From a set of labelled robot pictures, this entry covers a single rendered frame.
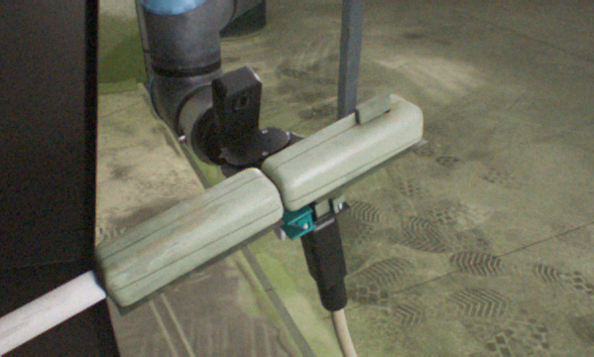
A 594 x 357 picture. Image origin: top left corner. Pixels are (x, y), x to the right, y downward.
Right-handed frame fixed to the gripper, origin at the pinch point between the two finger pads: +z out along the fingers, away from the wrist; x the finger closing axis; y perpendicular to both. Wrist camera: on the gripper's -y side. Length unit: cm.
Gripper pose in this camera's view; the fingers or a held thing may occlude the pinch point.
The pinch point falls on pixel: (313, 202)
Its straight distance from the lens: 48.4
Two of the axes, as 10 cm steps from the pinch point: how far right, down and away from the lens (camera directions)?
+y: 1.8, 7.8, 6.0
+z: 5.1, 4.5, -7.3
